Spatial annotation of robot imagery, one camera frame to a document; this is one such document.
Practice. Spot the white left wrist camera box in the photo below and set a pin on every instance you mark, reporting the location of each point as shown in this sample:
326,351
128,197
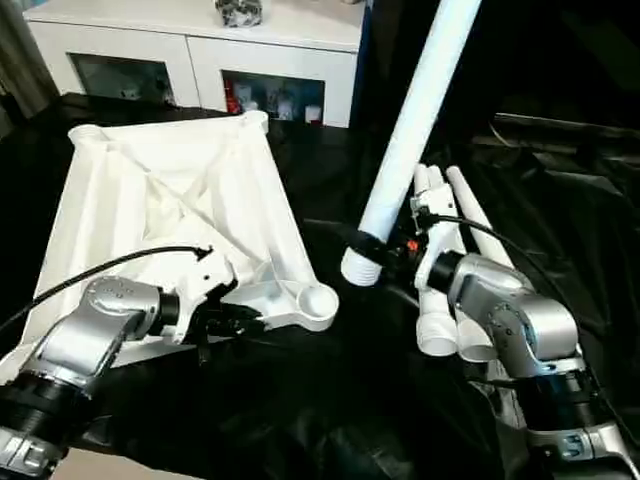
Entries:
205,280

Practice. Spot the black plastic mat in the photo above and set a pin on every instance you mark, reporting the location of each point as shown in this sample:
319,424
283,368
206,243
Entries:
300,420

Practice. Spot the white plastic table leg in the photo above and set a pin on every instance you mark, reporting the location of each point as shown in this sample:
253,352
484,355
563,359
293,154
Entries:
475,340
415,120
480,215
436,325

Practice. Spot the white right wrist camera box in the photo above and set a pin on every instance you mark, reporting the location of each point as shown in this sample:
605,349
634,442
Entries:
435,240

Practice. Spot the grey object on cabinet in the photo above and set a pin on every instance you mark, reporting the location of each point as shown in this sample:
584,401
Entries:
238,10

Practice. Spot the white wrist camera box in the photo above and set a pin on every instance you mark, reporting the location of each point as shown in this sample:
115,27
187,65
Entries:
205,280
435,240

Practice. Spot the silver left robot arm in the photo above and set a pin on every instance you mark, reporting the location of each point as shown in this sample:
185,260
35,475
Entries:
80,350

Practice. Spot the white cabinet with glass doors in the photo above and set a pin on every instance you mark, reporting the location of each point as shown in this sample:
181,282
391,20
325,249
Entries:
180,50

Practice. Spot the long black bar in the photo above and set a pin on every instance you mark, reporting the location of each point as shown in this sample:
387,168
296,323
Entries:
570,130

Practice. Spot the red bottle in cabinet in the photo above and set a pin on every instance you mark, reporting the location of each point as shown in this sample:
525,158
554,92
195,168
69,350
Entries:
233,98

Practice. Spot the white plastic table top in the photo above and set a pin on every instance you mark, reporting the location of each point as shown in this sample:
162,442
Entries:
150,200

